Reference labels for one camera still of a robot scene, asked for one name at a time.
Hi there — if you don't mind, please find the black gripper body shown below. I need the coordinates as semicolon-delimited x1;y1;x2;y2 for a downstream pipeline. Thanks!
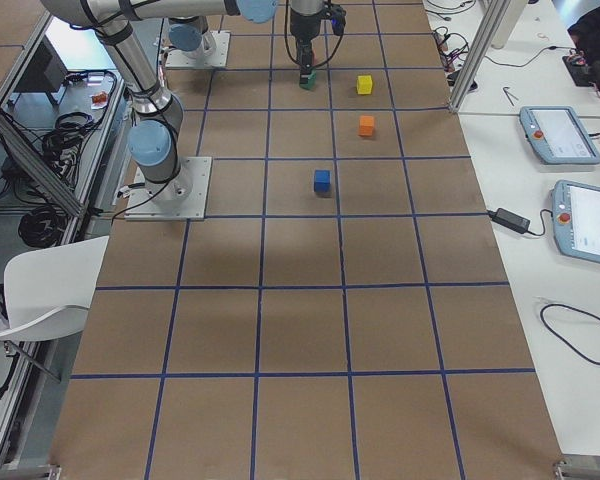
290;0;325;47

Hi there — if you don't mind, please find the green wooden block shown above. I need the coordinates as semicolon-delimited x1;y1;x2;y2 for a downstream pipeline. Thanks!
299;71;316;91

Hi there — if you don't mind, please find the yellow wooden block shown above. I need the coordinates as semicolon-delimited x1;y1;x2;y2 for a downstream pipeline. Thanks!
356;75;374;95

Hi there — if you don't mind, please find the orange wooden block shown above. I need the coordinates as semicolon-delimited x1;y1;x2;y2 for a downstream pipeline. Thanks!
358;115;375;138

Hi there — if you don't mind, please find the blue wooden block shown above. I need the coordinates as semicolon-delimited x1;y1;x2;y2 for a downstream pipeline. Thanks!
313;169;331;195

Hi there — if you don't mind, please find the allen key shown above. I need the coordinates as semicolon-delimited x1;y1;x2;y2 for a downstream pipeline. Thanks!
502;86;518;106

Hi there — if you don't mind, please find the orange snack packet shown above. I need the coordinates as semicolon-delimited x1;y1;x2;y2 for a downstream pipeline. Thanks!
91;91;108;110

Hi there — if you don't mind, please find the black power adapter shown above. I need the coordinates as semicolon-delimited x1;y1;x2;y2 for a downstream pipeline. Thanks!
487;208;530;234

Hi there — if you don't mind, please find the far teach pendant tablet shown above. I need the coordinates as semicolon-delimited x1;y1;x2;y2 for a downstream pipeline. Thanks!
519;106;600;165

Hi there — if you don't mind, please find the teach pendant tablet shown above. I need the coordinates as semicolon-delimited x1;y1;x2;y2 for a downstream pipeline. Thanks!
551;180;600;264
519;106;600;165

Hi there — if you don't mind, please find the near teach pendant tablet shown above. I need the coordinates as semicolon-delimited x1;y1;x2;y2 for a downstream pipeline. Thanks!
551;180;600;264

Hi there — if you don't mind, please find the white chair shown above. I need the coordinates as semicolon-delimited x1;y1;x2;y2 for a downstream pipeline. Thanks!
0;236;109;342

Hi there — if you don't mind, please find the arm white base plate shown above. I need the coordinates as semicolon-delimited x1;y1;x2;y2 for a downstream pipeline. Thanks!
124;157;212;221
165;26;230;70

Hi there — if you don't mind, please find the aluminium frame post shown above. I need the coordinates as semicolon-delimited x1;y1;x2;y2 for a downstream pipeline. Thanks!
449;0;509;113

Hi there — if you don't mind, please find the black loose table cable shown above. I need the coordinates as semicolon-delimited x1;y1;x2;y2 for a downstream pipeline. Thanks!
538;301;600;367

